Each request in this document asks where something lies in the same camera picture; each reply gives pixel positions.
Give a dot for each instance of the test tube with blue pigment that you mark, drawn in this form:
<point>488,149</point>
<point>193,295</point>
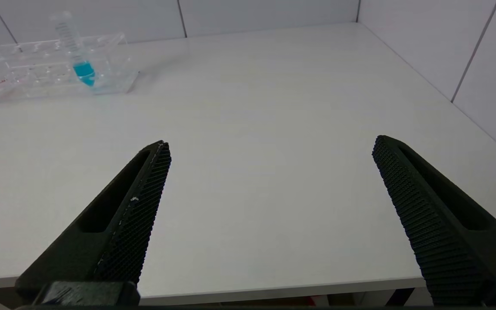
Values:
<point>83,71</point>

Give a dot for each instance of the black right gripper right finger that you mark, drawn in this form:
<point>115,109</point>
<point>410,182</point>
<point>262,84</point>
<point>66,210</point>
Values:
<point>441,215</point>

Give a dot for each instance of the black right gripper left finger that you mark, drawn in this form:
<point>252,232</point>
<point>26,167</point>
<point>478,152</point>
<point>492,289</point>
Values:
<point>119,219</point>

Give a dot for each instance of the clear acrylic test tube rack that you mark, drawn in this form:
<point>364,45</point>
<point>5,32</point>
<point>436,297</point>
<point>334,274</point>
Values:
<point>28,73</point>

